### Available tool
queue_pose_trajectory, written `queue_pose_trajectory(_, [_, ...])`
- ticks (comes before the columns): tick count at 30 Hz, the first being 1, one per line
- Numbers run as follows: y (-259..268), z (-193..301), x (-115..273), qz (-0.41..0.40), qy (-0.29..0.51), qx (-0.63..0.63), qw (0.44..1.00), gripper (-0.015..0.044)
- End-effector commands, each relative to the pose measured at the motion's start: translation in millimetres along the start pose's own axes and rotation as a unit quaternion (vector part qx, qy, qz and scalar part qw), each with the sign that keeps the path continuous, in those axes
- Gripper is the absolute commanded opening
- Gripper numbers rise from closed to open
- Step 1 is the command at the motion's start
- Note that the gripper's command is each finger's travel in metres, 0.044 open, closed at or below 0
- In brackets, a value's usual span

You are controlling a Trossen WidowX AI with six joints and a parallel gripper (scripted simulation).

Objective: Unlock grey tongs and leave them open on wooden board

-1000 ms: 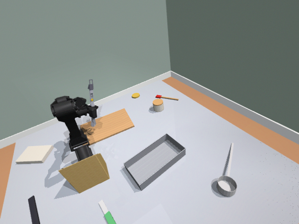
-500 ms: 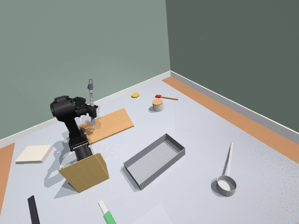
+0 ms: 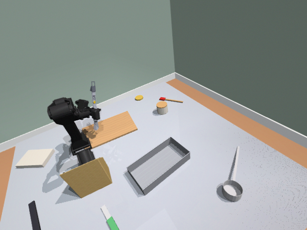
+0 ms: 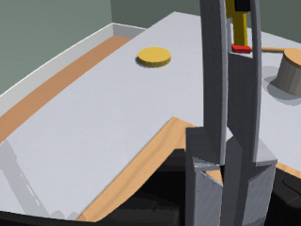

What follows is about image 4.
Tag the grey canister with wooden lid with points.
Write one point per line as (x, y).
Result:
(289, 72)

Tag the light wooden board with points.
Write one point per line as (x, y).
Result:
(171, 137)

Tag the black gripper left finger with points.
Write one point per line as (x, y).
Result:
(159, 202)

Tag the yellow flat disc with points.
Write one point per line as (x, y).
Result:
(154, 57)

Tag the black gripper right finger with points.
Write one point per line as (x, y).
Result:
(285, 201)

